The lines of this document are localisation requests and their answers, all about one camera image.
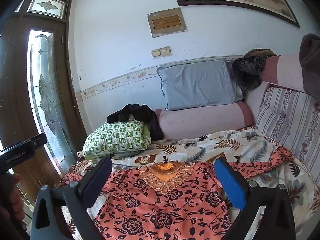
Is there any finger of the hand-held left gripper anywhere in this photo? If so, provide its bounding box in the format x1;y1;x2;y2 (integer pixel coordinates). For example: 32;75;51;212
31;133;48;148

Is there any wall plaque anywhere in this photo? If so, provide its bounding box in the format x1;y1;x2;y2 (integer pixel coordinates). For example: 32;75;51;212
147;7;188;38

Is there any olive cloth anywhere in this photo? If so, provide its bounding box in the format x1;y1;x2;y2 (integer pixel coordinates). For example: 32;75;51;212
244;48;277;58

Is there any person's left hand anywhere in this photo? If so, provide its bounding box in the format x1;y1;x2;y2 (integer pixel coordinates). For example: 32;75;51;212
7;174;27;230

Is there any orange floral blouse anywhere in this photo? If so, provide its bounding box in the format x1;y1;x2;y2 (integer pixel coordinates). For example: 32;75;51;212
54;146;295;240

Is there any dark furry cloth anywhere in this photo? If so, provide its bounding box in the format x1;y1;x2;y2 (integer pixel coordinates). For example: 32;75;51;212
232;55;267;90

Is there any green checked pillow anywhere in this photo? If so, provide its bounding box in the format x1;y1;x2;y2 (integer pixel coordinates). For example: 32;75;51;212
82;114;152;160

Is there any stained glass transom window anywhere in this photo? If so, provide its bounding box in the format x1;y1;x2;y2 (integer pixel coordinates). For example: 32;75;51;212
15;0;74;22

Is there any leaf print blanket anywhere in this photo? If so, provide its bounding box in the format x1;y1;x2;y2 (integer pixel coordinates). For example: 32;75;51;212
57;129;320;240

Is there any blue-grey pillow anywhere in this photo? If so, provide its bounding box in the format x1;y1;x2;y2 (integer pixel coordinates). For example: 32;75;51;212
157;59;244;111

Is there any striped floral cushion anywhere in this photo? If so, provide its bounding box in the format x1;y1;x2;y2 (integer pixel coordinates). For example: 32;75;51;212
255;87;320;185

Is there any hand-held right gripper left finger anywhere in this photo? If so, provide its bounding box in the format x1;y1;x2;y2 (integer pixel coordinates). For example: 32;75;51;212
29;156;113;240

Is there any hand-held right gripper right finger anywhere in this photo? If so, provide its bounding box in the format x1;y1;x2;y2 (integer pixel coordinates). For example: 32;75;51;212
214;156;297;240

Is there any black cloth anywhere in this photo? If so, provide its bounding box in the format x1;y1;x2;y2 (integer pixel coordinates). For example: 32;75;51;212
107;103;165;141

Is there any pink bolster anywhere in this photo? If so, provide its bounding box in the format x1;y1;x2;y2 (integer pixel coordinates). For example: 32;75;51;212
261;54;307;92
155;100;254;140

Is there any wooden stained glass door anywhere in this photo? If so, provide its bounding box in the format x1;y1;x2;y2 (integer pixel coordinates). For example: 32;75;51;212
0;15;87;220

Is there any grey-brown cloth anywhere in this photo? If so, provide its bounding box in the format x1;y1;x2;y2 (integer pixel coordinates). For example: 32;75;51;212
299;33;320;100

